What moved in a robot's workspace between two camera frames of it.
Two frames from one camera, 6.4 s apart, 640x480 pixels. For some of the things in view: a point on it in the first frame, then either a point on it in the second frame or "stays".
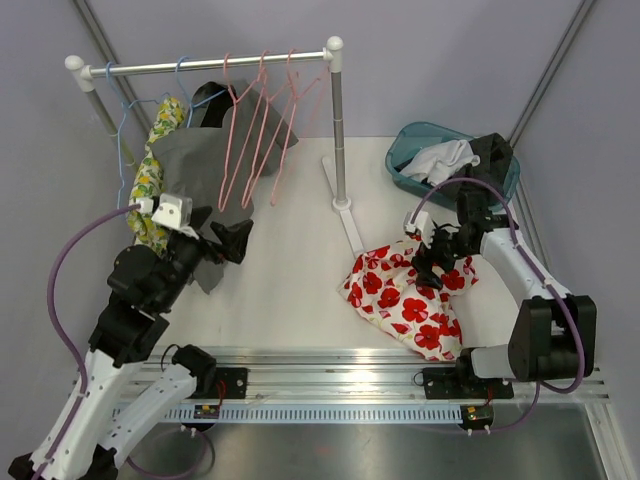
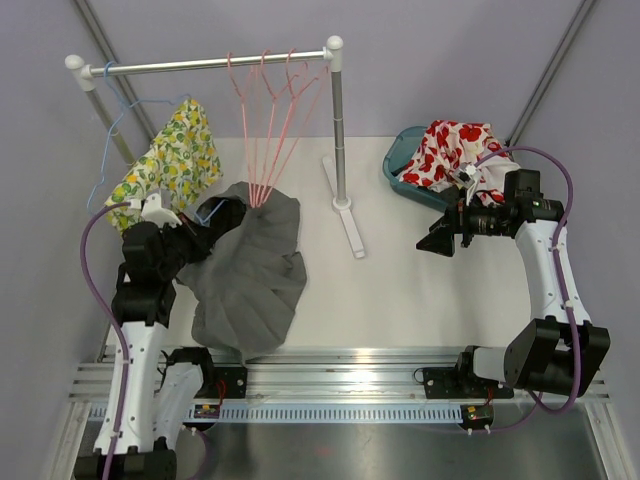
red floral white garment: (381, 284) -> (445, 145)
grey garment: (207, 174) -> (248, 285)
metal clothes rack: (333, 171) stays
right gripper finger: (429, 279) -> (440, 240)
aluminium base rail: (366, 376) stays
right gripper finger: (423, 263) -> (452, 220)
